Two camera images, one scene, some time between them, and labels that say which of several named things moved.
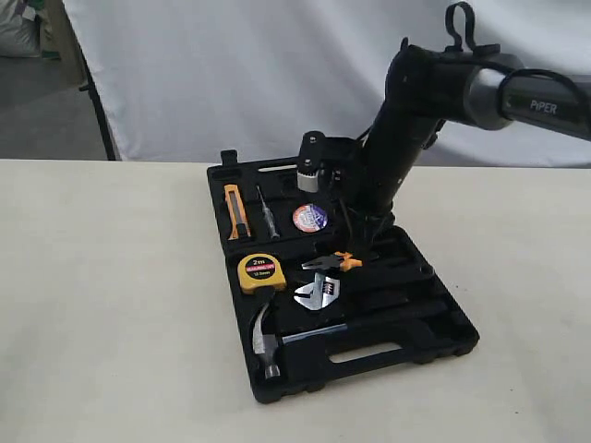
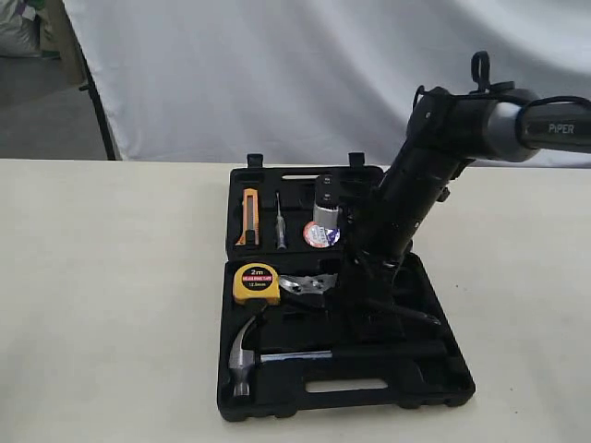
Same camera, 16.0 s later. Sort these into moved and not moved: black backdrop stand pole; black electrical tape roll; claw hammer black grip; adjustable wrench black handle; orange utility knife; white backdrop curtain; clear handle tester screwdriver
Moved: black electrical tape roll; adjustable wrench black handle; claw hammer black grip; clear handle tester screwdriver; orange utility knife
Not moved: white backdrop curtain; black backdrop stand pole
